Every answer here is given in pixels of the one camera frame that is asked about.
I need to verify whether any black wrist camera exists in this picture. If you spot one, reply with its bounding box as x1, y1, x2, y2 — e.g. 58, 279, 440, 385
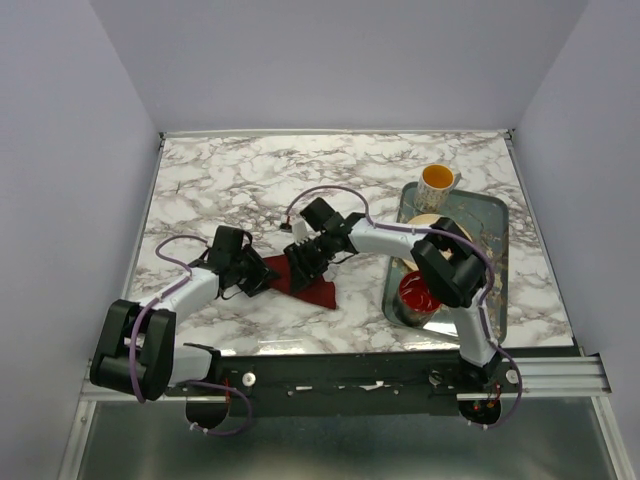
206, 225, 253, 270
280, 197, 344, 244

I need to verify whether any beige bird pattern plate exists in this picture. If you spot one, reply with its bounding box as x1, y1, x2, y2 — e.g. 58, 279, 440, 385
403, 213, 473, 272

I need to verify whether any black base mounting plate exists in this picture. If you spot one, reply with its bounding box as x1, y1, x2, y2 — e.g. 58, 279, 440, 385
169, 350, 521, 424

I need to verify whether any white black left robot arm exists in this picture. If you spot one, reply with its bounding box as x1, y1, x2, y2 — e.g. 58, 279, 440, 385
89, 245, 281, 403

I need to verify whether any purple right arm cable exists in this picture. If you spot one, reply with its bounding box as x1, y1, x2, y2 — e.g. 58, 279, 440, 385
279, 185, 524, 431

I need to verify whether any white floral mug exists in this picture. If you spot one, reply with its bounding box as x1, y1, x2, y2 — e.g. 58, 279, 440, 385
414, 164, 462, 213

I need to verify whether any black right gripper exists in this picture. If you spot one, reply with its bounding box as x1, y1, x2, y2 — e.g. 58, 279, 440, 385
283, 233, 335, 295

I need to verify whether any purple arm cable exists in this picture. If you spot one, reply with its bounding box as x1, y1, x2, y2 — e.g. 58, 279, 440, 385
279, 185, 524, 431
127, 233, 254, 437

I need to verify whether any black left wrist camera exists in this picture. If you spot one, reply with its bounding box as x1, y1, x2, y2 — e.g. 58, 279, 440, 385
206, 225, 253, 270

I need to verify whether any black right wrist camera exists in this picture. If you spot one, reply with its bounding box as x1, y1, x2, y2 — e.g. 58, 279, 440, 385
280, 197, 344, 244

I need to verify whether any dark red cloth napkin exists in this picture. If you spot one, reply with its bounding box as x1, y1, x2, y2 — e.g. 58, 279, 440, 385
264, 254, 338, 310

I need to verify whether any teal floral serving tray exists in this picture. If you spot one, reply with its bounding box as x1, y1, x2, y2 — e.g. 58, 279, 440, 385
382, 181, 509, 343

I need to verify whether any aluminium frame rail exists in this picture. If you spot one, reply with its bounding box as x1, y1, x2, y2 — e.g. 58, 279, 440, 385
79, 355, 612, 401

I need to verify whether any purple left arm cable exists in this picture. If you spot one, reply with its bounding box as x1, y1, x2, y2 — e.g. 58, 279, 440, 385
127, 233, 254, 437

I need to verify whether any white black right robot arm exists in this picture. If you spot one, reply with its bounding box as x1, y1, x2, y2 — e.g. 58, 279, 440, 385
284, 214, 502, 392

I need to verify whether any red and black cup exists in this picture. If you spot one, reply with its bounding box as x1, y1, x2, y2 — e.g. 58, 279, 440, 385
394, 271, 442, 328

